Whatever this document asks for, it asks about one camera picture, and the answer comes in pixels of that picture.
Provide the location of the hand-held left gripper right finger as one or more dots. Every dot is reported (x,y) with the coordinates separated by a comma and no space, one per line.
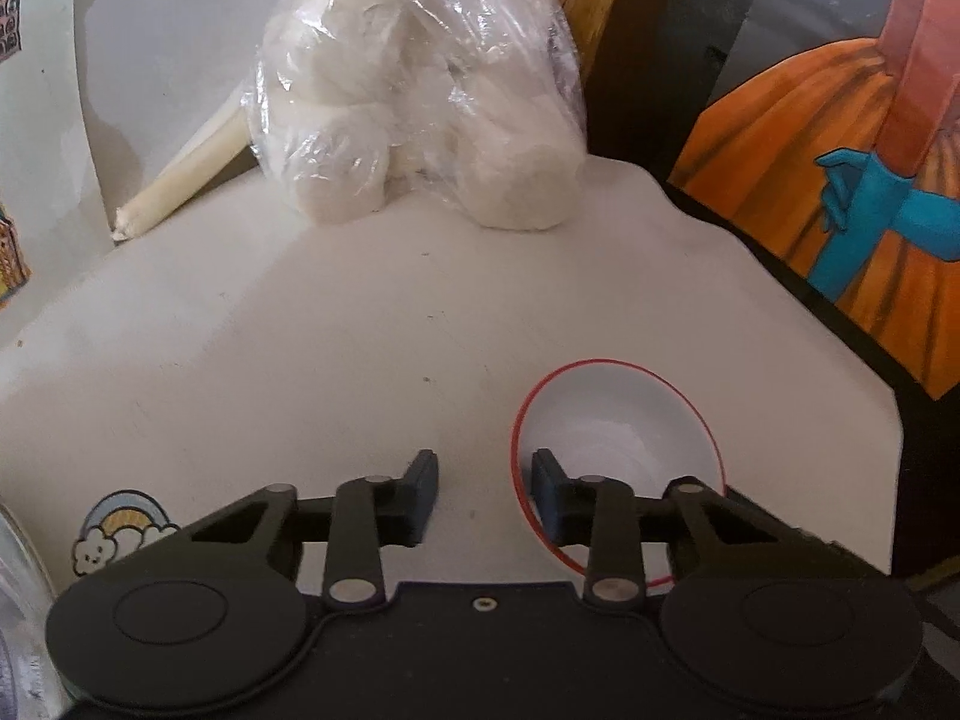
(549,495)

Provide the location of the white printed table cover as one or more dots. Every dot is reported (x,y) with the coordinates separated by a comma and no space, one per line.
(300,352)

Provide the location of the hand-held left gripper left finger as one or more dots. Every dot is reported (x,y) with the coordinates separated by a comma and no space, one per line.
(421,495)

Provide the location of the orange dress painting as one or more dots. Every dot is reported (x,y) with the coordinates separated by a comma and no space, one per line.
(825,202)

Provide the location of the colourful houses drawing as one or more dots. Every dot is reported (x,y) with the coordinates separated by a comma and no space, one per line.
(45,127)

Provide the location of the plastic bag of white buns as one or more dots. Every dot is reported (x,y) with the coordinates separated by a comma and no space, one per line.
(420,90)

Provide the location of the white stick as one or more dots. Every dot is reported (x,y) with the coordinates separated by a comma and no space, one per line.
(180,180)

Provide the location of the large white red-rimmed bowl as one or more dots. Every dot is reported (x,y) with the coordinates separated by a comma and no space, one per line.
(622,420)

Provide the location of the steel plate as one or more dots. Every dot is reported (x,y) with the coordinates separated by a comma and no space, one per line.
(19,615)

